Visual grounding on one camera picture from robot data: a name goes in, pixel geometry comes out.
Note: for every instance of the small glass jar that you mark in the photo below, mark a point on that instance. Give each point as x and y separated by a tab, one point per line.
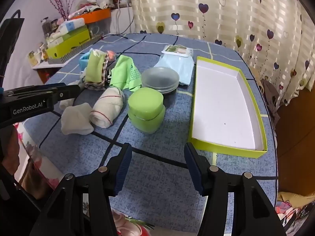
44	53

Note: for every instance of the white towel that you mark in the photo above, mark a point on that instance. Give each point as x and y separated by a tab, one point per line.
108	108

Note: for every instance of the lime green shallow box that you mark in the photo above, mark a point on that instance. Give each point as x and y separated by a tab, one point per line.
221	103

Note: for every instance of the orange snack packet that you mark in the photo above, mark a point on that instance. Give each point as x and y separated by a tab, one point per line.
112	55

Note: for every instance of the small white box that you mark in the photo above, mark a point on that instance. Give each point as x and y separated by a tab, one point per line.
54	39

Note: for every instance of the wet wipes pack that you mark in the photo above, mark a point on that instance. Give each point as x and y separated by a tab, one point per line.
177	64

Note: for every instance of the colourful printed cloth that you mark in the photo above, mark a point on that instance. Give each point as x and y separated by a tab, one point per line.
295	213

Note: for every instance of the small yellow bottle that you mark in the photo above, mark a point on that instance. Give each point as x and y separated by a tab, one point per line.
32	57

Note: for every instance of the black and white striped sock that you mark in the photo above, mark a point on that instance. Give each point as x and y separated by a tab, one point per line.
106	64
94	86

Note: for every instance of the grey sock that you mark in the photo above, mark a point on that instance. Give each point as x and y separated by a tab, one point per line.
83	76

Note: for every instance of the green cloth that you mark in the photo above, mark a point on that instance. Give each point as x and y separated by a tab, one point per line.
123	73

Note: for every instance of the white side table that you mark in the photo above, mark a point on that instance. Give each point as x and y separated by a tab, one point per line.
46	65

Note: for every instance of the blue plaid blanket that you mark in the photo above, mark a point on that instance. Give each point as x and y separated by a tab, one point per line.
157	177

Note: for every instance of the olive green flat box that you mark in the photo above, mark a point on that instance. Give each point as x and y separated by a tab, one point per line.
75	34

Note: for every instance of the beige cloth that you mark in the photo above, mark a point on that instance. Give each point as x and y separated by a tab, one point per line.
292	196

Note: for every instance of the clear plastic bin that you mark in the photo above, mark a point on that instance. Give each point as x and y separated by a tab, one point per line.
98	29

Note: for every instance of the brown cloth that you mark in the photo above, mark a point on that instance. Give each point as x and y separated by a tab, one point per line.
270	98

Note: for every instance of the wooden wardrobe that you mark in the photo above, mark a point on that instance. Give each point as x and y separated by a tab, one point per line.
295	140

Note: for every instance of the blue face mask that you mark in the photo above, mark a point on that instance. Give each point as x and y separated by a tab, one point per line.
83	60

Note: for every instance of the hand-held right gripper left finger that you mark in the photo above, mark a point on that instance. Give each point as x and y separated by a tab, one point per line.
123	169

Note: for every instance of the clear plastic bowl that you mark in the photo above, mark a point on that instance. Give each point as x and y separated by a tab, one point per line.
160	76
169	91

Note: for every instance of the orange tray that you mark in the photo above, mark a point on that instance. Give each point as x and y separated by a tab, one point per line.
96	16

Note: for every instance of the white and blue tissue pack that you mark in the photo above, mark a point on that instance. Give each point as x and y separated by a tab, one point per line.
71	25

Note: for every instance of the green sock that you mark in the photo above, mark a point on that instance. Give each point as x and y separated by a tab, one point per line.
94	66

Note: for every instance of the person's left hand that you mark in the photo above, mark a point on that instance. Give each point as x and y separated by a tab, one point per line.
9	150

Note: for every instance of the heart print curtain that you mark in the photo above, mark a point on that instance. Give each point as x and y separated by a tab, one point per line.
221	17

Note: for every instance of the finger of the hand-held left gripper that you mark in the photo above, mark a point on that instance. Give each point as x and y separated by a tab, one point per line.
37	89
66	94

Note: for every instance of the crumpled plastic bags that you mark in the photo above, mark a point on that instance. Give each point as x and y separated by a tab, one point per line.
86	3

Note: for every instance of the pink soft toy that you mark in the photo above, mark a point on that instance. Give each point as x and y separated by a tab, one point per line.
61	21

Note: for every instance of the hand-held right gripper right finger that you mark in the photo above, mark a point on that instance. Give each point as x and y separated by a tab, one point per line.
194	169

